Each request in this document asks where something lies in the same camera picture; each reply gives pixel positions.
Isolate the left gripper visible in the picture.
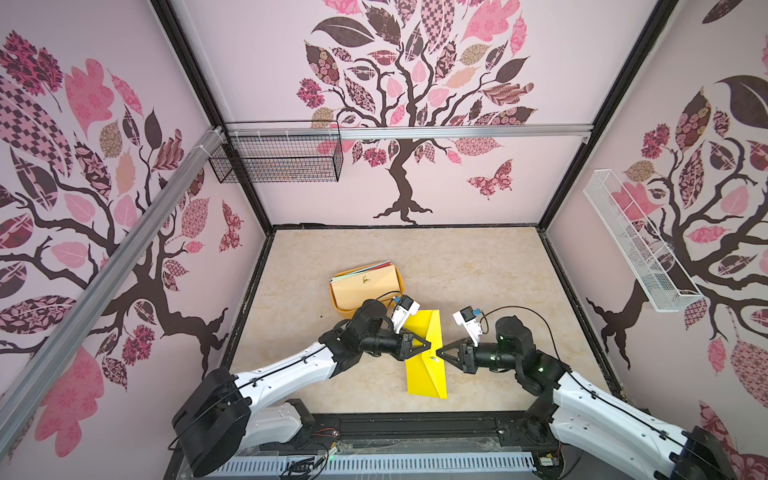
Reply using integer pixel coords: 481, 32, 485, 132
358, 328, 430, 362

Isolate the yellow envelope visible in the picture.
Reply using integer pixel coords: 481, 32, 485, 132
404, 310, 448, 399

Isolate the yellow plastic storage box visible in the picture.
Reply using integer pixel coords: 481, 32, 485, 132
327, 263, 407, 319

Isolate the beige envelope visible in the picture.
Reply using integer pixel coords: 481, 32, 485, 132
329, 265, 402, 312

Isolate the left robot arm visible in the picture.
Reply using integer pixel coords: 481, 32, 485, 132
169, 295, 431, 478

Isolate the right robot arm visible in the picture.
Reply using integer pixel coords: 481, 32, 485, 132
437, 307, 737, 479

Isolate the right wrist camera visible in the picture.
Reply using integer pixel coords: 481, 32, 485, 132
452, 306, 484, 347

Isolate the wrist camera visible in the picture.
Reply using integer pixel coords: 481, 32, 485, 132
391, 294, 420, 334
452, 306, 484, 347

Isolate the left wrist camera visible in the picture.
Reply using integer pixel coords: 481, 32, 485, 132
391, 294, 420, 334

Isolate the white cable duct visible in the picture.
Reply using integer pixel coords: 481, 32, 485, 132
209, 452, 536, 479

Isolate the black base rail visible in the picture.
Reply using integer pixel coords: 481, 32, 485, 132
168, 399, 565, 479

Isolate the white wire shelf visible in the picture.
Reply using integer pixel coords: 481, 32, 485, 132
584, 169, 704, 313

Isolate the black wire basket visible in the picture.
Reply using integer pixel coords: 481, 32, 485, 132
209, 120, 344, 184

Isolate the aluminium rail back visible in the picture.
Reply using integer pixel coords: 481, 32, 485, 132
228, 122, 593, 141

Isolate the aluminium rail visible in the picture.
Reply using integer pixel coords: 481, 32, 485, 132
1, 126, 225, 456
228, 122, 593, 141

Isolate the aluminium rail left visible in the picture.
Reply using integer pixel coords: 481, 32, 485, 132
1, 126, 225, 456

